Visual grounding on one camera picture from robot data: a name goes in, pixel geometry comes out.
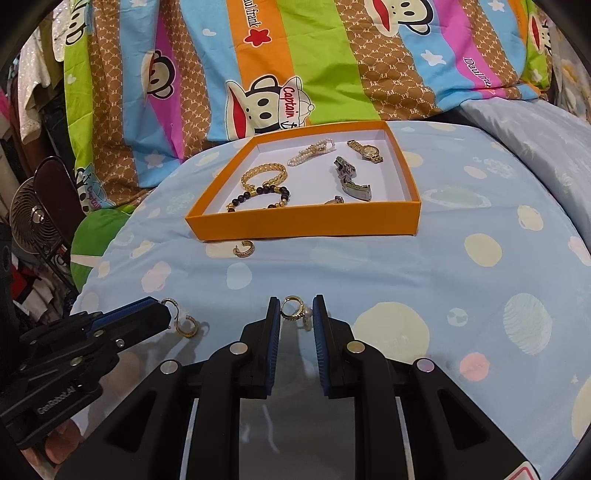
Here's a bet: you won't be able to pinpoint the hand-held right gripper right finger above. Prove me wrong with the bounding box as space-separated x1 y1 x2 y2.
312 294 532 480

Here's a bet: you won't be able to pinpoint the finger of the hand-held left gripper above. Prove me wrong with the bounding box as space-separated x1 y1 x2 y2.
85 298 162 337
95 304 172 357

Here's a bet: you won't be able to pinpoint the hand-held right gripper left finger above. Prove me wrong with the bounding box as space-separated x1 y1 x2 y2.
55 295 282 480

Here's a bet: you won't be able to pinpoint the gold pearl earring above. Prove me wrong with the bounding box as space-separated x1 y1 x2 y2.
280 295 315 330

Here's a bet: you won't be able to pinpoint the orange shallow cardboard box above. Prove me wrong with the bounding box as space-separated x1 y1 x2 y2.
185 121 422 242

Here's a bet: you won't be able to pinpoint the black bead bracelet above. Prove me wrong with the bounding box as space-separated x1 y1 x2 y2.
225 184 291 213

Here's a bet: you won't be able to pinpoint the gold braided bangle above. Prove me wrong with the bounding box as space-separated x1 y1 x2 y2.
241 162 289 193

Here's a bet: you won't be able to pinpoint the silver wristwatch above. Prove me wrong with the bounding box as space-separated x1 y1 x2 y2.
333 156 374 202

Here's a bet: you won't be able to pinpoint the white pearl bracelet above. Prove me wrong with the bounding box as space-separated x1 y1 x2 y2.
287 140 335 168

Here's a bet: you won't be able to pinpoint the gold wristwatch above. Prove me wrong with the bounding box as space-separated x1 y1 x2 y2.
346 139 384 164

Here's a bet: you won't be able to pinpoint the person's left hand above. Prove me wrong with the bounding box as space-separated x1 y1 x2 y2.
23 418 86 467

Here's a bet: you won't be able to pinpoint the green cushion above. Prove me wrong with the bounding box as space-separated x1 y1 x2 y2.
69 205 137 291

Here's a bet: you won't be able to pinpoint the light blue planet bedsheet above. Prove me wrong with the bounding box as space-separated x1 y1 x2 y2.
69 99 591 480

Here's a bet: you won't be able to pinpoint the small dark fan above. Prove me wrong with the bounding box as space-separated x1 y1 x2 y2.
9 178 63 259

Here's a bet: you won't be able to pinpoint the dark chair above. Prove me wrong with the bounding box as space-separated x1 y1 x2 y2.
33 156 84 296

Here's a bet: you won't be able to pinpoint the dark hanging clothes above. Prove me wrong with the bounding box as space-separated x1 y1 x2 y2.
39 88 77 167

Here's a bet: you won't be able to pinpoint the white lace garment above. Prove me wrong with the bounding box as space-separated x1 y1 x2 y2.
18 14 65 134

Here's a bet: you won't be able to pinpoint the colourful striped cartoon blanket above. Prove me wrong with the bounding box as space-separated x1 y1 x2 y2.
62 0 555 217

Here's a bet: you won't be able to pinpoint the pale blue quilt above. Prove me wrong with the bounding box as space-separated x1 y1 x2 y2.
455 97 591 241

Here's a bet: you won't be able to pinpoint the floral cloth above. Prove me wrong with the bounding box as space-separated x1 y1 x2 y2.
549 32 591 121

